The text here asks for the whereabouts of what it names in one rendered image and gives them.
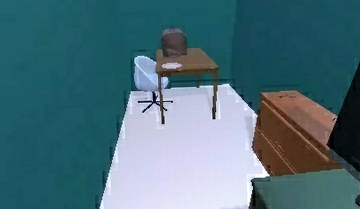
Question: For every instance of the white round plate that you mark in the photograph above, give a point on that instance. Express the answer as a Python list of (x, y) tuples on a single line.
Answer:
[(171, 65)]

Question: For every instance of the white swivel chair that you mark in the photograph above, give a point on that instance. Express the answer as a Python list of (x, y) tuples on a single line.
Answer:
[(145, 75)]

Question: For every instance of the brown wooden table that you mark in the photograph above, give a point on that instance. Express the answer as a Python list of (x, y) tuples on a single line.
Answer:
[(193, 60)]

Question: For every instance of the orange wooden chest of drawers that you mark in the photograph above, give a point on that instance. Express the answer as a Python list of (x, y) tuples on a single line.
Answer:
[(290, 132)]

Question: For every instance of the dark green cabinet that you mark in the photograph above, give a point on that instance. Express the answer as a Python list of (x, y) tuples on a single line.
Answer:
[(307, 193)]

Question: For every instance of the black tall panel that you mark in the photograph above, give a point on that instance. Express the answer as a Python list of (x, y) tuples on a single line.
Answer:
[(355, 126)]

